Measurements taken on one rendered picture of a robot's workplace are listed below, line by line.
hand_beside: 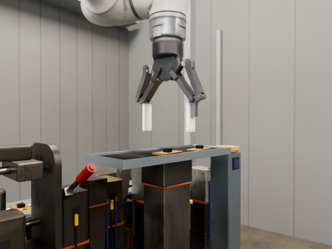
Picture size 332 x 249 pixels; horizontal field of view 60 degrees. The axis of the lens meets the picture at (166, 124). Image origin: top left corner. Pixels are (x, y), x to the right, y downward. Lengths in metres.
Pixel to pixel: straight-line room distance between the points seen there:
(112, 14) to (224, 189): 0.58
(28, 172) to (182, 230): 0.38
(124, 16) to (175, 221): 0.52
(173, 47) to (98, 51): 2.80
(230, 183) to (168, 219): 0.27
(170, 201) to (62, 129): 2.48
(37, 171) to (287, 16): 2.50
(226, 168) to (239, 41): 2.15
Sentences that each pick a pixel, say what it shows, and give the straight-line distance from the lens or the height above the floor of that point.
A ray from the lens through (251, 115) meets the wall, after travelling 2.78.
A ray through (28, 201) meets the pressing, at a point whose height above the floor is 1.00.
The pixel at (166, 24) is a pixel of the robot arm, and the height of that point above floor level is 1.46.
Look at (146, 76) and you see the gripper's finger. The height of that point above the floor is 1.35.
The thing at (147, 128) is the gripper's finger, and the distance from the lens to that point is 0.73.
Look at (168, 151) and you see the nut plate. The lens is 0.69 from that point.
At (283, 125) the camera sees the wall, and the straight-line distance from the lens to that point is 2.69.
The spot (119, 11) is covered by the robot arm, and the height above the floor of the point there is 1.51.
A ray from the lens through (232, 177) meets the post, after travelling 0.90.
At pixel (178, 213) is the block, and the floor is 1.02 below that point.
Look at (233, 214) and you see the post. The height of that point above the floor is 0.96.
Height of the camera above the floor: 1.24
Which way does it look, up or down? 1 degrees down
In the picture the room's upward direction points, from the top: straight up
